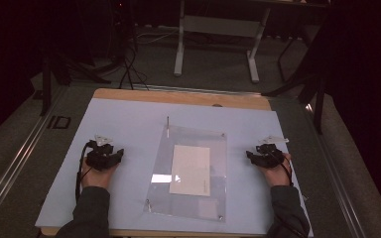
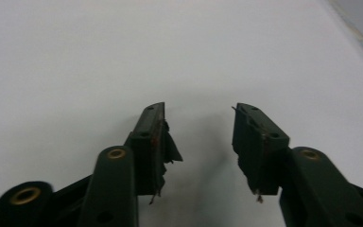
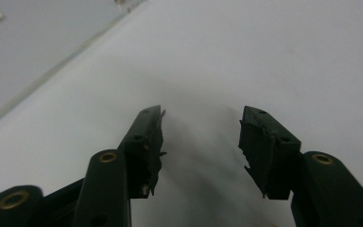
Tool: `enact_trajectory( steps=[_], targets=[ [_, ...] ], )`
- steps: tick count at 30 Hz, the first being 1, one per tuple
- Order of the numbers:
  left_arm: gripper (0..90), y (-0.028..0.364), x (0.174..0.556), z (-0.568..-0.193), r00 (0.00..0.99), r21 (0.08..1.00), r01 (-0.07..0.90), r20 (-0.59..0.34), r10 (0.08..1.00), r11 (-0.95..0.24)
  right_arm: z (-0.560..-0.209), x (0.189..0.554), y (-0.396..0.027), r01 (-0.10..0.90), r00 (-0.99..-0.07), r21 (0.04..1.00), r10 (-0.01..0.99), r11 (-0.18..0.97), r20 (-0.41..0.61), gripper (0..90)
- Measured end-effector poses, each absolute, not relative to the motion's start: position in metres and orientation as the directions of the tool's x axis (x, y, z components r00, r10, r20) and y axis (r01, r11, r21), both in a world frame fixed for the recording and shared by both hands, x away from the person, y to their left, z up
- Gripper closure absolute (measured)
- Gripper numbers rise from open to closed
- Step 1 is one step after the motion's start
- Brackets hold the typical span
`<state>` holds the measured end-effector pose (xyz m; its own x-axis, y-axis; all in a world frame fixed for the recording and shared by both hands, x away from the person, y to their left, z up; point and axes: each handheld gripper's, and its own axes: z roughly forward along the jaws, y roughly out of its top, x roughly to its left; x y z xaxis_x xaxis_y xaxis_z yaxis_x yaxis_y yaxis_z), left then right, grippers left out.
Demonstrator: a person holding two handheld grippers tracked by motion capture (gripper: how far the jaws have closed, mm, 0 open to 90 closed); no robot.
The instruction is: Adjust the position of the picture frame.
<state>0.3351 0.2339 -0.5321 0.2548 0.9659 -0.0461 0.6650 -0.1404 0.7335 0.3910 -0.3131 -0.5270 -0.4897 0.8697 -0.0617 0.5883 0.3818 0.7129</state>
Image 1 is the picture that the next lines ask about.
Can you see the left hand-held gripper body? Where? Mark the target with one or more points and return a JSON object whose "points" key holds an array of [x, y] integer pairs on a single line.
{"points": [[99, 158]]}

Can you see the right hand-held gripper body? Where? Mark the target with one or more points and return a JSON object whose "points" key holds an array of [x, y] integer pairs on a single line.
{"points": [[270, 158]]}

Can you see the photo card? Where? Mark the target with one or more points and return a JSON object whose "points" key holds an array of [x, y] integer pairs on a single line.
{"points": [[190, 170]]}

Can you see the clear acrylic photo frame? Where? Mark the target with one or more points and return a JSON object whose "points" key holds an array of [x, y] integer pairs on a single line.
{"points": [[191, 205]]}

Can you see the person's right hand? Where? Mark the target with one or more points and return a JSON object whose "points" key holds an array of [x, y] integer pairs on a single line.
{"points": [[279, 175]]}

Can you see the person's left hand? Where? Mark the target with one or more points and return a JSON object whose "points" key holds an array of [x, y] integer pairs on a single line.
{"points": [[97, 178]]}

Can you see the pale blue table mat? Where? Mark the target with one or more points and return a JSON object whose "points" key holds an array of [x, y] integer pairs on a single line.
{"points": [[129, 125]]}

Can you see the thin metal rod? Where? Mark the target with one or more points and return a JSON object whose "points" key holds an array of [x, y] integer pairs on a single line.
{"points": [[167, 127]]}

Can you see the black stand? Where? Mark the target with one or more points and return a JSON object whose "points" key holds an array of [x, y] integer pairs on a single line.
{"points": [[46, 79]]}

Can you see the aluminium floor rail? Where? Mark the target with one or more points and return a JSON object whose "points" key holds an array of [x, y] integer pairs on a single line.
{"points": [[337, 172], [16, 165]]}

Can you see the black metal chair frame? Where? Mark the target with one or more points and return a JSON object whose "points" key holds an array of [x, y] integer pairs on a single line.
{"points": [[317, 99]]}

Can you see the white metal desk frame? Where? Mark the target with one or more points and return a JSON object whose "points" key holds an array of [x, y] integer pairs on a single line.
{"points": [[218, 26]]}

